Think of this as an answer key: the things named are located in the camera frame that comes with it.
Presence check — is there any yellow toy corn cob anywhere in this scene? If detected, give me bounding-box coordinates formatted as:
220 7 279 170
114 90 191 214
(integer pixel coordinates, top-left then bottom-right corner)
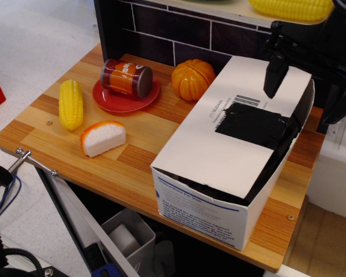
58 80 84 131

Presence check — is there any white orange toy cheese wedge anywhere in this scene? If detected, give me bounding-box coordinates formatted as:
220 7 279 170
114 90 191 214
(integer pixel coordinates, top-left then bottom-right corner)
80 121 126 158

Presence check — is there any red orange toy can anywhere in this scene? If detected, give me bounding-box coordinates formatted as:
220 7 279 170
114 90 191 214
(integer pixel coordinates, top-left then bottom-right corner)
100 59 153 99

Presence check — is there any white cardboard box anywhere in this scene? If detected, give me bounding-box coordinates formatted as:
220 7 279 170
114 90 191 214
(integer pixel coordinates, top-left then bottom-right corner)
151 56 315 250

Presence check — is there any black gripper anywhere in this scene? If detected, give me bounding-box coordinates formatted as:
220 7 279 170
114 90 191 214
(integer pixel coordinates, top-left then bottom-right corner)
264 1 346 125

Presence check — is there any metal clamp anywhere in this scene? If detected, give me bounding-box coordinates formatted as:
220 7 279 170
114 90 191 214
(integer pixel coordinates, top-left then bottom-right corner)
0 148 58 187

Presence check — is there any grey plastic bin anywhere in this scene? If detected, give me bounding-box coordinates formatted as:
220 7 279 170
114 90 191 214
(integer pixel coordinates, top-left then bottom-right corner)
101 208 156 276

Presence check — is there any black tiled back panel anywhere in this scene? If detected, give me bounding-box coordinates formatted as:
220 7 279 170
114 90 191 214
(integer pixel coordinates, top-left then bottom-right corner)
94 1 270 72

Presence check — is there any wooden shelf board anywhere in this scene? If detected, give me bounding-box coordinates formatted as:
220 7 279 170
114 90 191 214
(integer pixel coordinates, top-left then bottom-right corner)
154 0 330 28

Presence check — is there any yellow corn on shelf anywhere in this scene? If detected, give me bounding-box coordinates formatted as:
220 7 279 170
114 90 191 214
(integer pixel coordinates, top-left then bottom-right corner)
249 0 334 21

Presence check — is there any red plate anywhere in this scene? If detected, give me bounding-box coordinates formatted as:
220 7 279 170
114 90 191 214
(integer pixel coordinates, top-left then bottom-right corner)
92 76 160 113

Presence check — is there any blue cable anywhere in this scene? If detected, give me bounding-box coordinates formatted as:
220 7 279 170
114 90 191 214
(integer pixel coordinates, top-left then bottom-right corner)
0 170 22 223

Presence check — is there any orange toy pumpkin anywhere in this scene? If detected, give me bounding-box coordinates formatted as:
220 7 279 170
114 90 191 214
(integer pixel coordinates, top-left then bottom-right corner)
171 59 216 101

